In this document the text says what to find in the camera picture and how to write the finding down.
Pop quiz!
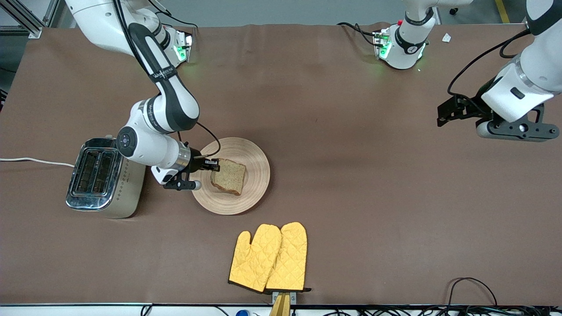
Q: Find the brown bread toast slice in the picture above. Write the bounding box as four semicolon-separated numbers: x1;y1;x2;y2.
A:
210;158;247;196

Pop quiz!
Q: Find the round wooden plate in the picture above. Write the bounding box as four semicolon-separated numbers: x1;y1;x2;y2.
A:
192;137;271;215

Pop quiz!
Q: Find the chrome and cream toaster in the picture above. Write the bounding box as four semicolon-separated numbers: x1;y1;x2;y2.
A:
66;137;147;219

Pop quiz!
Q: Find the yellow quilted oven mitt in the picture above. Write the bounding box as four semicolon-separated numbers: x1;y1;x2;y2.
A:
266;222;312;293
228;224;282;293

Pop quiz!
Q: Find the brown table cover mat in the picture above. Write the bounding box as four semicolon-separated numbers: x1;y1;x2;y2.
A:
0;23;562;306

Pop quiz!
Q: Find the black arm base cable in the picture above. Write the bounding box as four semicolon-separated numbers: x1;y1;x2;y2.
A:
337;22;379;47
162;13;198;32

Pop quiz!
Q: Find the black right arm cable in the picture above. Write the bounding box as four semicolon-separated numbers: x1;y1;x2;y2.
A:
113;0;221;158

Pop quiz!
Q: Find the wooden clamp with metal bracket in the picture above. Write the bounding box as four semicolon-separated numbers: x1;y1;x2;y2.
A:
269;291;297;316

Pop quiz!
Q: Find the white toaster power cable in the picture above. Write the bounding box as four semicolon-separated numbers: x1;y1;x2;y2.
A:
0;157;75;168

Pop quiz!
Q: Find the black looped cable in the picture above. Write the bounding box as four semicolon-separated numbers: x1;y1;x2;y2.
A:
447;277;498;308

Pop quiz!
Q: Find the aluminium frame profile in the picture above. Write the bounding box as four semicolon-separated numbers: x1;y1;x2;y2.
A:
0;0;60;39

